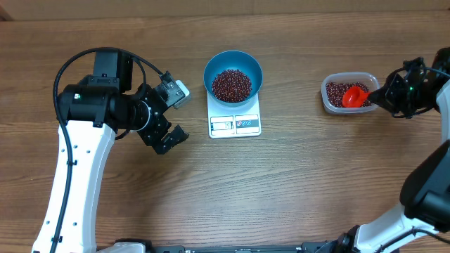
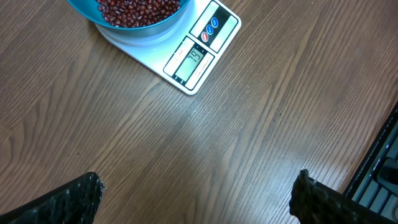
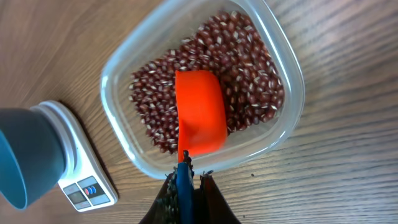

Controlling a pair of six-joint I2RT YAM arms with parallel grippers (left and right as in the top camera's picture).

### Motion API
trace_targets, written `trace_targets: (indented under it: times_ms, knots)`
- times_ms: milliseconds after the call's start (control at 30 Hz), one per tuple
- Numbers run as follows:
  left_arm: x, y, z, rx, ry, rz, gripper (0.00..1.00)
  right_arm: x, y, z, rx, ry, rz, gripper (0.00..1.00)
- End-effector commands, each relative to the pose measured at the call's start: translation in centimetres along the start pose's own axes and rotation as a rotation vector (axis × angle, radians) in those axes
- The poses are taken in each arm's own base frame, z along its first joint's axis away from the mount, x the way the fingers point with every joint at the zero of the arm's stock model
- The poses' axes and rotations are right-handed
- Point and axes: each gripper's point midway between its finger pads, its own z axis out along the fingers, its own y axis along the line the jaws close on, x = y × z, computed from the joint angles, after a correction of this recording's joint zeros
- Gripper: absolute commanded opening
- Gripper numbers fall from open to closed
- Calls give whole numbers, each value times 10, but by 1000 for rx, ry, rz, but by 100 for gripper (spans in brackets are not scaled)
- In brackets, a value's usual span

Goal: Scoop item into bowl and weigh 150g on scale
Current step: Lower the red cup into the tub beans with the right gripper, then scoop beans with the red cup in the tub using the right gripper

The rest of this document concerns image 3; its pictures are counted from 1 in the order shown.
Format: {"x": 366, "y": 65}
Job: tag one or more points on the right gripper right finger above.
{"x": 209, "y": 205}

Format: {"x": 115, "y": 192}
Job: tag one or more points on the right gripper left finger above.
{"x": 164, "y": 209}

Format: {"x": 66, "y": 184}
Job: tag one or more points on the red measuring scoop blue handle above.
{"x": 201, "y": 128}

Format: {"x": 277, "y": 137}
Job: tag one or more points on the white kitchen scale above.
{"x": 84, "y": 181}

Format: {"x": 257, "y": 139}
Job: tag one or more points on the blue bowl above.
{"x": 32, "y": 158}

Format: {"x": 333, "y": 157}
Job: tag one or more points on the clear plastic container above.
{"x": 163, "y": 29}

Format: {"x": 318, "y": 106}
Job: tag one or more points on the red adzuki beans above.
{"x": 229, "y": 46}

